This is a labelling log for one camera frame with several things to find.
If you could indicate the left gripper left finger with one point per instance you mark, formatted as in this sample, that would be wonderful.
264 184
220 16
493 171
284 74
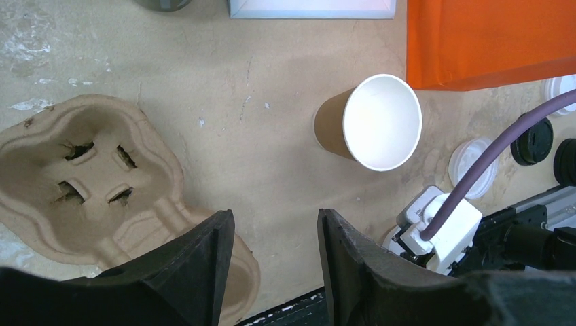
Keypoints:
180 283

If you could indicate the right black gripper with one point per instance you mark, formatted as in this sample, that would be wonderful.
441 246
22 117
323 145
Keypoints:
514 247

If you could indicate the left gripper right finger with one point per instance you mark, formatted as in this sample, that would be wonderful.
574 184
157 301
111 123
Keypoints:
367 285

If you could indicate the white cup lid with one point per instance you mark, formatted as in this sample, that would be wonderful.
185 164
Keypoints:
556 86
463 158

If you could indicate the pulp cup carrier tray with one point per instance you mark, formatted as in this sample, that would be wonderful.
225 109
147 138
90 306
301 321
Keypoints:
90 182

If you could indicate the brown paper cup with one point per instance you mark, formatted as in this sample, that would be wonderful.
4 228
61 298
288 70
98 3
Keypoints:
377 124

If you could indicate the orange paper bag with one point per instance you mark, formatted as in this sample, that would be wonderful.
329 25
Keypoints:
471 45

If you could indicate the black lid stack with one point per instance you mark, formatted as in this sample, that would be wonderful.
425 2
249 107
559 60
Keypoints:
564 163

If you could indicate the black cup lid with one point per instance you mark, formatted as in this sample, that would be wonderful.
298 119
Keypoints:
534 145

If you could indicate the black paper cup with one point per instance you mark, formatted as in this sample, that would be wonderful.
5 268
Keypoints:
163 5

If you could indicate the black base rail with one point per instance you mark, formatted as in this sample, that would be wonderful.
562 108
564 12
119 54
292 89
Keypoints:
552 209

